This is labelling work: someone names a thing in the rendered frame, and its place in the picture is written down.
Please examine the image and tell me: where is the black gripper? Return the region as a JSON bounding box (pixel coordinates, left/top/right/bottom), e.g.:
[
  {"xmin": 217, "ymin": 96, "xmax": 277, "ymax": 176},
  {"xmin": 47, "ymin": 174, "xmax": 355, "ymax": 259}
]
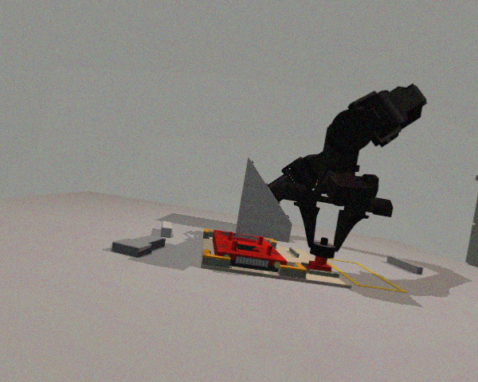
[{"xmin": 274, "ymin": 154, "xmax": 393, "ymax": 252}]

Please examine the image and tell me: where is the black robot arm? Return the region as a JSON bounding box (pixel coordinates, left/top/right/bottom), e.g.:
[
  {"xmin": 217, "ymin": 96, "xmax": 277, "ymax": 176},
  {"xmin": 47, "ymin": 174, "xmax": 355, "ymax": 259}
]
[{"xmin": 267, "ymin": 84, "xmax": 427, "ymax": 207}]

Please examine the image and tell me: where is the black and grey wheel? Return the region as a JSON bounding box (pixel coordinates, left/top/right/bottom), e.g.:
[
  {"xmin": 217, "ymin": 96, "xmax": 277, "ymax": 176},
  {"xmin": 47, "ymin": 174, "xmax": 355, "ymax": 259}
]
[{"xmin": 310, "ymin": 242, "xmax": 336, "ymax": 259}]

